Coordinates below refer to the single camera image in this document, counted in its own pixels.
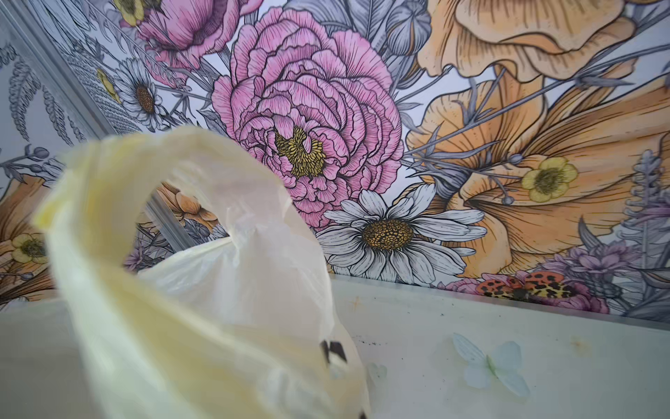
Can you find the translucent yellowish plastic bag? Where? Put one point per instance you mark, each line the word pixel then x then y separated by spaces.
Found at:
pixel 244 326

